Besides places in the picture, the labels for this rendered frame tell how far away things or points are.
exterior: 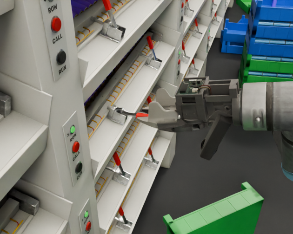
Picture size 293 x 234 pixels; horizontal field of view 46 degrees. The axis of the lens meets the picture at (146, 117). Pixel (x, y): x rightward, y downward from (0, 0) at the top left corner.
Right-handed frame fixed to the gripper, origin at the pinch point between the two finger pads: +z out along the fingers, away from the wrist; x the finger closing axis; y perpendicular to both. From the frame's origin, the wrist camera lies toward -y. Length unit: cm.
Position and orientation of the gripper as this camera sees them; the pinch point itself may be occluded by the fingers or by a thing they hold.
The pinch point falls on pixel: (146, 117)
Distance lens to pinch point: 74.4
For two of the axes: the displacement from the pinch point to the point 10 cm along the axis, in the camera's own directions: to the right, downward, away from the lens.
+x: -3.1, 5.6, -7.7
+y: -2.2, -8.3, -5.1
